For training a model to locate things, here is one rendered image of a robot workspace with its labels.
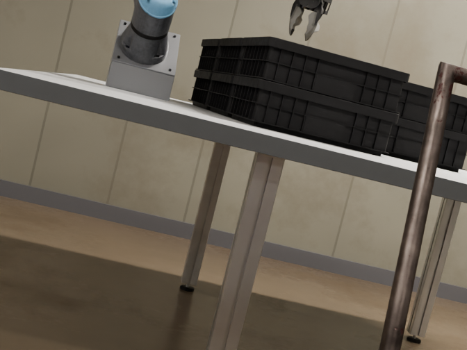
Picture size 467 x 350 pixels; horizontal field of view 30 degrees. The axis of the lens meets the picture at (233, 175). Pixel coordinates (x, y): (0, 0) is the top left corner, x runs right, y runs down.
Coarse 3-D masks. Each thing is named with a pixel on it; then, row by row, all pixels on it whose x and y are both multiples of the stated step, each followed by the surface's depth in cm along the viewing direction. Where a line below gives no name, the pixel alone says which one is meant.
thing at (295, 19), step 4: (296, 8) 273; (300, 8) 272; (296, 12) 272; (300, 12) 272; (292, 16) 273; (296, 16) 272; (300, 16) 273; (292, 20) 273; (296, 20) 273; (300, 20) 277; (292, 24) 273; (296, 24) 274; (292, 28) 273; (292, 32) 274
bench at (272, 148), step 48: (48, 96) 175; (96, 96) 175; (144, 96) 252; (240, 144) 178; (288, 144) 179; (432, 192) 182; (192, 240) 331; (240, 240) 186; (432, 240) 341; (192, 288) 335; (240, 288) 187; (432, 288) 339
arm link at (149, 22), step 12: (144, 0) 250; (156, 0) 250; (168, 0) 251; (144, 12) 252; (156, 12) 251; (168, 12) 253; (144, 24) 255; (156, 24) 255; (168, 24) 258; (156, 36) 258
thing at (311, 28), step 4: (312, 12) 270; (316, 12) 269; (312, 16) 270; (312, 20) 270; (308, 24) 270; (312, 24) 270; (308, 28) 270; (312, 28) 270; (316, 28) 273; (308, 32) 270; (312, 32) 270; (308, 36) 271
